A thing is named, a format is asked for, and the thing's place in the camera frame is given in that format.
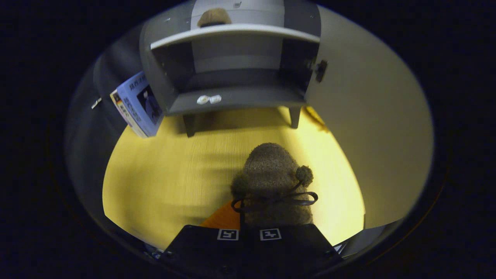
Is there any blue boxed book set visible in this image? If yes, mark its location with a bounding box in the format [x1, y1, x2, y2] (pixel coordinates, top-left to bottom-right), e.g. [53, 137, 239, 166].
[110, 71, 165, 138]

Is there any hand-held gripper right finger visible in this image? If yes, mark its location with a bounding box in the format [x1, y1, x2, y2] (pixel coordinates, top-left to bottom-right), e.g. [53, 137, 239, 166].
[243, 224, 343, 279]

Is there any brown fuzzy shoe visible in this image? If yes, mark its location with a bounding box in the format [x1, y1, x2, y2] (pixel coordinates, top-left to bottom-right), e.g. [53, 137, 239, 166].
[197, 8, 232, 28]
[231, 143, 319, 229]

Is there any grey shoe cabinet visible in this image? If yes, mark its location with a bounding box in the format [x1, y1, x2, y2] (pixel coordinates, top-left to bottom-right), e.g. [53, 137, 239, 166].
[139, 0, 322, 138]

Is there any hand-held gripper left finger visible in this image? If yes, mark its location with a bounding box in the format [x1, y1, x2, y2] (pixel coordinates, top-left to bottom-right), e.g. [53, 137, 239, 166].
[163, 201, 244, 279]

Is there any beige shoe cabinet door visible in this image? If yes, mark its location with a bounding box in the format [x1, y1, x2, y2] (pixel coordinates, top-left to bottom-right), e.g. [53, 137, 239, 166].
[304, 6, 434, 229]

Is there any black backdrop cloth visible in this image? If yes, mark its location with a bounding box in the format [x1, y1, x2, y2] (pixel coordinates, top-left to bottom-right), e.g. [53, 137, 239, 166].
[66, 27, 146, 233]

